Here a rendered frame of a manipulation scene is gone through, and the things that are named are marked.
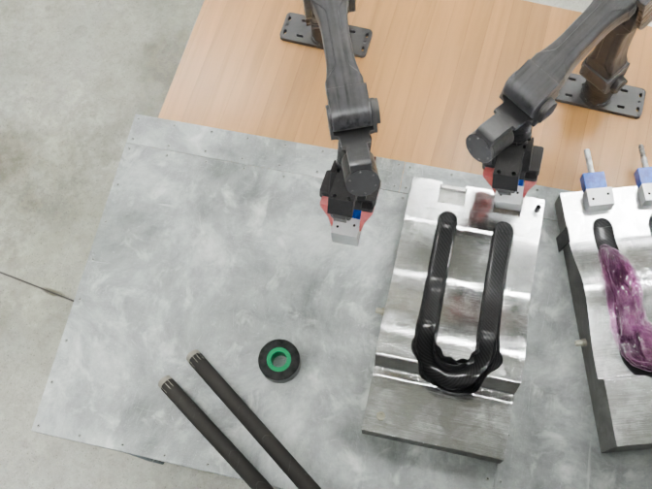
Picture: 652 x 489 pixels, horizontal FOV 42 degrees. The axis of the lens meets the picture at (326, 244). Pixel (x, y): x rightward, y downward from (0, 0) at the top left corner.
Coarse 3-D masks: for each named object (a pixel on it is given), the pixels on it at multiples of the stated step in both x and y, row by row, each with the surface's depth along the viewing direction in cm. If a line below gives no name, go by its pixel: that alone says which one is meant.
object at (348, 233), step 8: (352, 216) 158; (360, 216) 158; (336, 224) 156; (344, 224) 156; (352, 224) 156; (336, 232) 156; (344, 232) 156; (352, 232) 155; (360, 232) 160; (336, 240) 159; (344, 240) 158; (352, 240) 157
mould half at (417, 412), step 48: (432, 192) 165; (480, 192) 165; (432, 240) 162; (480, 240) 162; (528, 240) 161; (480, 288) 159; (528, 288) 158; (384, 336) 152; (384, 384) 156; (432, 384) 156; (384, 432) 153; (432, 432) 153; (480, 432) 152
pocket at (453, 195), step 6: (444, 186) 167; (450, 186) 167; (456, 186) 167; (444, 192) 168; (450, 192) 168; (456, 192) 168; (462, 192) 167; (438, 198) 168; (444, 198) 168; (450, 198) 168; (456, 198) 167; (462, 198) 167; (450, 204) 167; (456, 204) 167; (462, 204) 167
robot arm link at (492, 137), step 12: (504, 96) 143; (504, 108) 142; (516, 108) 142; (540, 108) 138; (552, 108) 138; (492, 120) 140; (504, 120) 141; (516, 120) 141; (528, 120) 141; (540, 120) 139; (480, 132) 140; (492, 132) 139; (504, 132) 139; (468, 144) 144; (480, 144) 141; (492, 144) 140; (504, 144) 142; (480, 156) 143; (492, 156) 141
